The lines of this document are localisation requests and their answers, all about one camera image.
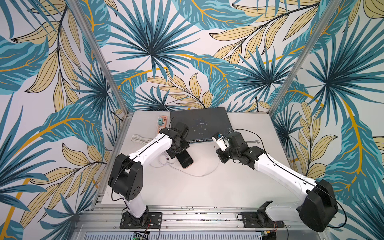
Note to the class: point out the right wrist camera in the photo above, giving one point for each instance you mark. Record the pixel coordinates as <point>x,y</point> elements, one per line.
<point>220,141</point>

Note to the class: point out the grey network switch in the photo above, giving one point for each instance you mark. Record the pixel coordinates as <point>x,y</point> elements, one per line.
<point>203,124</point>

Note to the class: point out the aluminium front rail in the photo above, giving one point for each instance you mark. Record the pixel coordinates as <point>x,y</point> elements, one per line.
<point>107,217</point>

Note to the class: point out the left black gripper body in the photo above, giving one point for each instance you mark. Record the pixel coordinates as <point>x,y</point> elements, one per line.
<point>182,145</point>

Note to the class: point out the black smartphone pink case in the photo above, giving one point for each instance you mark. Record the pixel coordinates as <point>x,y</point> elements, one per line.
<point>184,159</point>

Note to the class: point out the silver open-end wrench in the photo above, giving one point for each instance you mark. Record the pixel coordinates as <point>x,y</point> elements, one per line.
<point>254,141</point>

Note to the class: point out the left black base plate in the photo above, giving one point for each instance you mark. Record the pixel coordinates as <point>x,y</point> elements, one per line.
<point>151,220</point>

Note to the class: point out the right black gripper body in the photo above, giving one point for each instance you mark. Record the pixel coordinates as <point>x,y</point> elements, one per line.
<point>225,153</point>

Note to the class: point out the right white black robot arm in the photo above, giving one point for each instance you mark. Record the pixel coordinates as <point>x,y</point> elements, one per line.
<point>316,205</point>

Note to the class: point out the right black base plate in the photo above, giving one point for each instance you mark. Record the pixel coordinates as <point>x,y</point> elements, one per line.
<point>258,220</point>

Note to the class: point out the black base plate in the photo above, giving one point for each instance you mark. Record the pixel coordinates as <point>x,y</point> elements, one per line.
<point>258,220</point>
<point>151,220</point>

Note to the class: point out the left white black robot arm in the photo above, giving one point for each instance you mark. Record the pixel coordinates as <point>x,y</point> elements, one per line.
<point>127,175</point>

